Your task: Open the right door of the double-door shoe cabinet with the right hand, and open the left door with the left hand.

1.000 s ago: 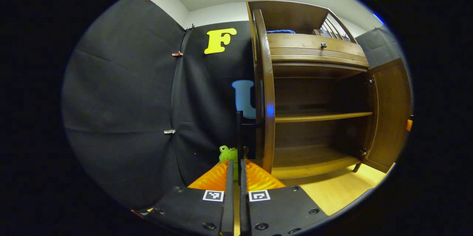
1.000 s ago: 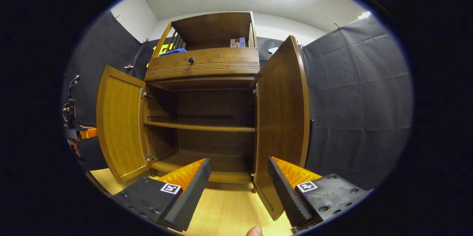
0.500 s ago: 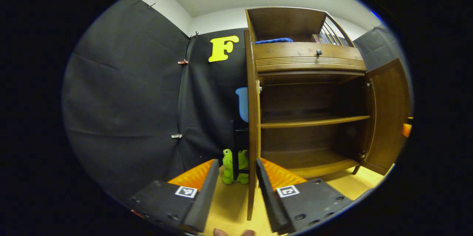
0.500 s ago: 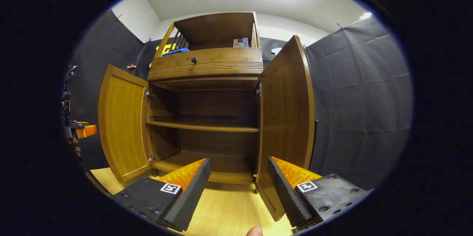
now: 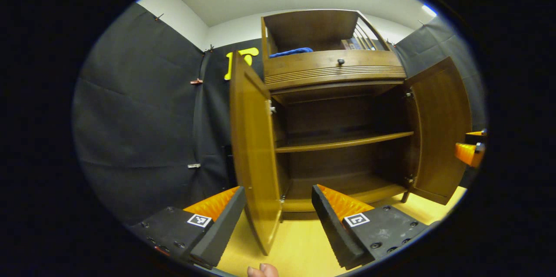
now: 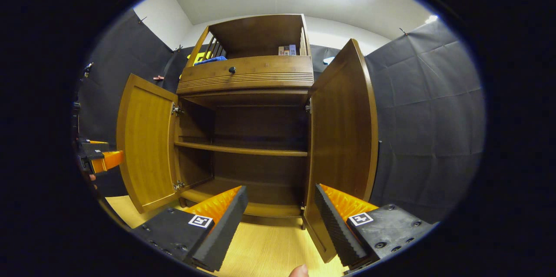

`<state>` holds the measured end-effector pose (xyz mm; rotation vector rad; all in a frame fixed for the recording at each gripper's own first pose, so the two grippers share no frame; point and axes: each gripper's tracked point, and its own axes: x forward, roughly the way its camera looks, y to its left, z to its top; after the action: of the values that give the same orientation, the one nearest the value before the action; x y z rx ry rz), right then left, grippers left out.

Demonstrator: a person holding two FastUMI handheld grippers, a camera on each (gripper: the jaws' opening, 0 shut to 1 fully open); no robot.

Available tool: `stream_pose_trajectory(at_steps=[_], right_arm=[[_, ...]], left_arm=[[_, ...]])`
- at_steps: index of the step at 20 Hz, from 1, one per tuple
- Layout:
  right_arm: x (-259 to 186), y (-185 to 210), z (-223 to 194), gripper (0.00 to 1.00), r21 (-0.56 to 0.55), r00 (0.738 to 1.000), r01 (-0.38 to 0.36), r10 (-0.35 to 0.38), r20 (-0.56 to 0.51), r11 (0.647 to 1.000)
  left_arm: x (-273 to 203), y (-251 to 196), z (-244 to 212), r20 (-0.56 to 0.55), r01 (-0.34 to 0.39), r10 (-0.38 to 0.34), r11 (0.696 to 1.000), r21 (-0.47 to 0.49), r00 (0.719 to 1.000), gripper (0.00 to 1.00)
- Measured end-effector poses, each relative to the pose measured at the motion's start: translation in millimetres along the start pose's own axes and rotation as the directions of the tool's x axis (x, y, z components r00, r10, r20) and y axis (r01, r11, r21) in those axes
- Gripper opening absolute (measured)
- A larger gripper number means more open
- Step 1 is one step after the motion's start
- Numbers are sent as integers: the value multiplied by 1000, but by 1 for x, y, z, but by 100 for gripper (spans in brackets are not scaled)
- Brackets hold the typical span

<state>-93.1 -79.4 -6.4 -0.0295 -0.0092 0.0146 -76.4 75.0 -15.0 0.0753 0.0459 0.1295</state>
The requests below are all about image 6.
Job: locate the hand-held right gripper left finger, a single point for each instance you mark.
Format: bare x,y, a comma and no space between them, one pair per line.
223,229

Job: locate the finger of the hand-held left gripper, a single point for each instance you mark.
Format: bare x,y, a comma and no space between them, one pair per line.
108,160
93,146

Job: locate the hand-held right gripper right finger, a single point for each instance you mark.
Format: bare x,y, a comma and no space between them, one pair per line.
334,229

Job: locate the wooden shoe cabinet door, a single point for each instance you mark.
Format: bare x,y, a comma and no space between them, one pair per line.
147,142
343,129

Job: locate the wooden double-door shoe cabinet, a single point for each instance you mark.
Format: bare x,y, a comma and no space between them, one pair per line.
256,151

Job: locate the wooden cabinet drawer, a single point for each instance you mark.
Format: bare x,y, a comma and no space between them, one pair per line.
269,70

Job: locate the black clip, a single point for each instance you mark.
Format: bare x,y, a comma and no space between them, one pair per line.
142,19
178,47
404,31

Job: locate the blue cloth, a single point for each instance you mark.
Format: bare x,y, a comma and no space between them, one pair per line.
213,59

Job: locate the small blue box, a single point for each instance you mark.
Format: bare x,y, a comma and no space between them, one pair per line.
293,50

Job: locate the small brown box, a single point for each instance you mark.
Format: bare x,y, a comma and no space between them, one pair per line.
281,51

